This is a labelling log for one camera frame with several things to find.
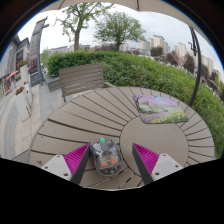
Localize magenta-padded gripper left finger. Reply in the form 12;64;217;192
41;143;92;186

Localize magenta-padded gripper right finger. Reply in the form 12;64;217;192
131;142;184;186

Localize transparent computer mouse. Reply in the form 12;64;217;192
89;136;125;178

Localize flower-print mouse pad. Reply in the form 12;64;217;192
132;94;190;125

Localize white planter with red flowers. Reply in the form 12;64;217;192
14;85;34;122
17;59;31;84

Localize slatted brown outdoor chair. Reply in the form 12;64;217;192
58;63;108;103

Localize green hedge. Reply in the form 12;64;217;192
46;50;224;160

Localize dark curved parasol pole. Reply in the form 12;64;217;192
187;26;203;108

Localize tall grey sign pillar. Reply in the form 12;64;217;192
27;17;50;87

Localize grey shop building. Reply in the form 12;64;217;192
0;34;31;100

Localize distant apartment blocks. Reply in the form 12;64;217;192
121;34;223;83

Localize thin-crowned tree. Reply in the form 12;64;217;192
55;2;113;53

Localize round dense-crowned tree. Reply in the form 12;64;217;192
93;11;147;52

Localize beige parasol canopy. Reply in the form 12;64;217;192
41;0;201;34

